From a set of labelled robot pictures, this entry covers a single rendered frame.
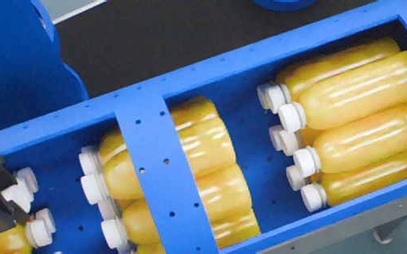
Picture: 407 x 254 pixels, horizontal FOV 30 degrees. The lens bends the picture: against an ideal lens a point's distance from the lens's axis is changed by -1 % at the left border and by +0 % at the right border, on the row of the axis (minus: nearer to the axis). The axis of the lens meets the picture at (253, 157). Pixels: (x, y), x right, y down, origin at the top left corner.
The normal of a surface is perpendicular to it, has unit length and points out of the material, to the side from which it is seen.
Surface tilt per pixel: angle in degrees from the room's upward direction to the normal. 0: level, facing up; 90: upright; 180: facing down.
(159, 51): 0
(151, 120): 17
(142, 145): 5
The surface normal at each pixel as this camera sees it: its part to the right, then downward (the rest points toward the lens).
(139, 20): 0.03, -0.29
